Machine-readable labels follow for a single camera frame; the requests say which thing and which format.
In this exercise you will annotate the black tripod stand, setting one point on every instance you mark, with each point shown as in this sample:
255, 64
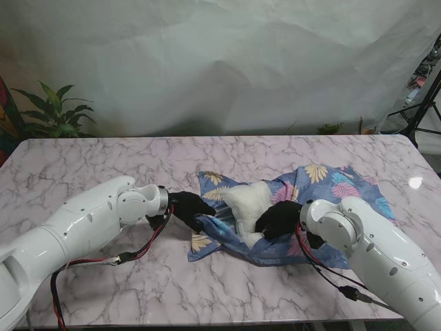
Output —
425, 110

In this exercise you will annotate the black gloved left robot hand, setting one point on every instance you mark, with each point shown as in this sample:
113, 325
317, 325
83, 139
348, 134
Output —
189, 208

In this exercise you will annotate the white pillow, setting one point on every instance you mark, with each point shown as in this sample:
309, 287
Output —
251, 207

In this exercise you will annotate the small green bushy plant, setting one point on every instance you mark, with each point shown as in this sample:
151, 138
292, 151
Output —
329, 128

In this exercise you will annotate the large green leafy plant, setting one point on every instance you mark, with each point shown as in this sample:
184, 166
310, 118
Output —
55, 113

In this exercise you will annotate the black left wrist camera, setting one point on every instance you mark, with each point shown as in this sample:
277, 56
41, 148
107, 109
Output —
153, 222

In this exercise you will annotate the blue floral pillowcase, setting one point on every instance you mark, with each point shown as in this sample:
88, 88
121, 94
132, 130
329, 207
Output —
327, 179

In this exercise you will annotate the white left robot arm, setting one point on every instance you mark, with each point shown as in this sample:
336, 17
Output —
69, 238

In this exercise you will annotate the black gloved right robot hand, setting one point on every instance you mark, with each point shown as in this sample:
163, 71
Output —
279, 219

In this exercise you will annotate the white backdrop cloth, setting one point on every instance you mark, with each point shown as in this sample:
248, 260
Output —
220, 62

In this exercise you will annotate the colourful painted panel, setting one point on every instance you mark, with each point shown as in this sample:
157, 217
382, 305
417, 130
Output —
7, 117

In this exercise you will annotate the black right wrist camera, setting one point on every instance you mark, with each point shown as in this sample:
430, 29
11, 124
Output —
315, 239

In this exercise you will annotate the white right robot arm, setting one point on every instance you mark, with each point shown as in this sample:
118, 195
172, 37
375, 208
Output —
372, 241

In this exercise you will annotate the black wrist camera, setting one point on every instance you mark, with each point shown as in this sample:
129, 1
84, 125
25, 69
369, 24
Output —
315, 239
153, 222

